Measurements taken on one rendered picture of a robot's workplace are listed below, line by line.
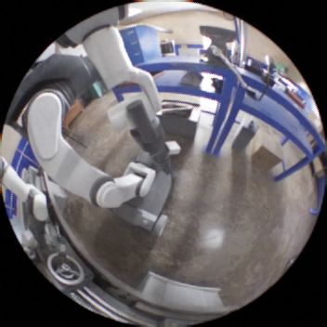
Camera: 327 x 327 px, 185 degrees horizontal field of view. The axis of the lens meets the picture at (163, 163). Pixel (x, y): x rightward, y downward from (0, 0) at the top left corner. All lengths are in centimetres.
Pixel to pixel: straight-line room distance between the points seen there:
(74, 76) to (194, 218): 108
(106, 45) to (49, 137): 20
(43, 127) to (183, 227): 101
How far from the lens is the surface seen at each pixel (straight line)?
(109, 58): 22
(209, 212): 99
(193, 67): 70
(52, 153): 27
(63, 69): 31
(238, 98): 74
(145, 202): 82
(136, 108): 19
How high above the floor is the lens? 95
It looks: 63 degrees down
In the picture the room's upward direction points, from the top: 18 degrees counter-clockwise
